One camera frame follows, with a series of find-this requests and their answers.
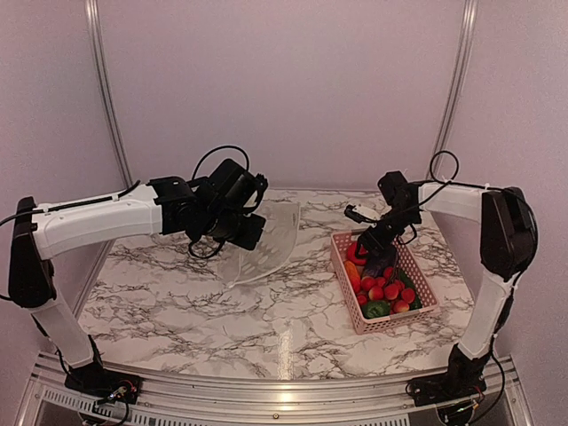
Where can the clear zip top bag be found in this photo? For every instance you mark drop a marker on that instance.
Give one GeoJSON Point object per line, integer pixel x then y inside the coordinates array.
{"type": "Point", "coordinates": [278, 239]}

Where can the red crinkled fruit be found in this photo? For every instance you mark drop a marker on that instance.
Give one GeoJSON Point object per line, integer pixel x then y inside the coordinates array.
{"type": "Point", "coordinates": [356, 262]}

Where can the front aluminium rail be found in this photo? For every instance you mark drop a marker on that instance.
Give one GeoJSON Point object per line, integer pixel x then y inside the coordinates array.
{"type": "Point", "coordinates": [175, 399]}

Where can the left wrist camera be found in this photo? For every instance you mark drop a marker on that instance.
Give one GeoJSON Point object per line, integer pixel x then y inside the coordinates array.
{"type": "Point", "coordinates": [260, 183]}

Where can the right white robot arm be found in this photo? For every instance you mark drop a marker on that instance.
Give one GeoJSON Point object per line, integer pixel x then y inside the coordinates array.
{"type": "Point", "coordinates": [508, 244]}

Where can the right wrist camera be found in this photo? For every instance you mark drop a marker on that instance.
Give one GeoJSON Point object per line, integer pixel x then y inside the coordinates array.
{"type": "Point", "coordinates": [361, 214]}

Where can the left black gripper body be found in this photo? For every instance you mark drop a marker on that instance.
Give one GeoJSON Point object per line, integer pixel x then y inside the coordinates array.
{"type": "Point", "coordinates": [223, 225]}

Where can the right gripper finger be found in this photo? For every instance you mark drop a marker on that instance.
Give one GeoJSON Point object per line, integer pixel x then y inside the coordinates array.
{"type": "Point", "coordinates": [370, 257]}
{"type": "Point", "coordinates": [356, 249]}

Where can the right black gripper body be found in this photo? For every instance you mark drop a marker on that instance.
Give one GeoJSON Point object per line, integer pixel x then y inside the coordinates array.
{"type": "Point", "coordinates": [398, 222]}

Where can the aluminium frame post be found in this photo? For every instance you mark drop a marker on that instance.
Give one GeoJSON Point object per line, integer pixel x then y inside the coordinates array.
{"type": "Point", "coordinates": [100, 65]}
{"type": "Point", "coordinates": [457, 81]}

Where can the bunch of red strawberries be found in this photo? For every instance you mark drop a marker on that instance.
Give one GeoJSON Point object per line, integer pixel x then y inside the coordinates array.
{"type": "Point", "coordinates": [382, 288]}

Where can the dark green cucumber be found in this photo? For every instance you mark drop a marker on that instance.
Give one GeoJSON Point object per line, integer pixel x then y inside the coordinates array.
{"type": "Point", "coordinates": [407, 290]}

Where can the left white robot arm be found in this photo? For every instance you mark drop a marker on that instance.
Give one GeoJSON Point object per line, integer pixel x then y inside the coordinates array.
{"type": "Point", "coordinates": [42, 232]}

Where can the right aluminium frame post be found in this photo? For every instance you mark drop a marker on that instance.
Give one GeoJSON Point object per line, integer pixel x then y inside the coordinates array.
{"type": "Point", "coordinates": [457, 81]}

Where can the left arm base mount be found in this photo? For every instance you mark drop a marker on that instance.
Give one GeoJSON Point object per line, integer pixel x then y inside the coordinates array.
{"type": "Point", "coordinates": [107, 385]}

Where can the purple eggplant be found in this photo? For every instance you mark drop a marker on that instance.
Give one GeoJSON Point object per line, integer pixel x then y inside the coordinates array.
{"type": "Point", "coordinates": [389, 259]}

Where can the left aluminium frame post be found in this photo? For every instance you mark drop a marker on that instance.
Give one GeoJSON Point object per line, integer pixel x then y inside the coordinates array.
{"type": "Point", "coordinates": [100, 65]}

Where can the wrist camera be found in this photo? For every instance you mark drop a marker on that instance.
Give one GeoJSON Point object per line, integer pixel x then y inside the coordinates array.
{"type": "Point", "coordinates": [260, 183]}
{"type": "Point", "coordinates": [361, 214]}

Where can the pink plastic basket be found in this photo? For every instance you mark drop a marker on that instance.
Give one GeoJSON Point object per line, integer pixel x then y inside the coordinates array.
{"type": "Point", "coordinates": [405, 261]}

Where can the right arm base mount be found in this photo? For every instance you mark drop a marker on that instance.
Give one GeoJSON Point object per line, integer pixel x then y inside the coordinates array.
{"type": "Point", "coordinates": [462, 378]}

